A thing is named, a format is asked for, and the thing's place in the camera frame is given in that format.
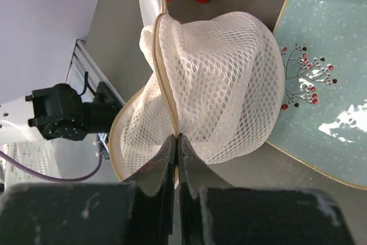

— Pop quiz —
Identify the white mesh bra laundry bag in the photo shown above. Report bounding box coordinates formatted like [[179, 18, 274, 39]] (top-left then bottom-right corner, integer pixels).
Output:
[[108, 0, 284, 180]]

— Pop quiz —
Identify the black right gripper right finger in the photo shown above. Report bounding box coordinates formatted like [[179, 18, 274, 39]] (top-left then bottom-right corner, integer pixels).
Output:
[[177, 133, 233, 200]]

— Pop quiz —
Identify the grey slotted cable duct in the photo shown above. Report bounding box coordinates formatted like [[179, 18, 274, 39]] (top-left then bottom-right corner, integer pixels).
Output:
[[6, 141, 61, 177]]

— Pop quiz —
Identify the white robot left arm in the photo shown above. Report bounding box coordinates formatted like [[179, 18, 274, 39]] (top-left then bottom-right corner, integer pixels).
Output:
[[1, 81, 123, 144]]

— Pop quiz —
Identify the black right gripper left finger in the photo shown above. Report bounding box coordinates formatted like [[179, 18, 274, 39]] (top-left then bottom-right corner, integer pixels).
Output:
[[119, 134, 176, 197]]

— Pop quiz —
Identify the light green ceramic tray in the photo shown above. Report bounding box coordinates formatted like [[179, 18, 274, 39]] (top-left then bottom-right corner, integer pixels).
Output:
[[268, 0, 366, 190]]

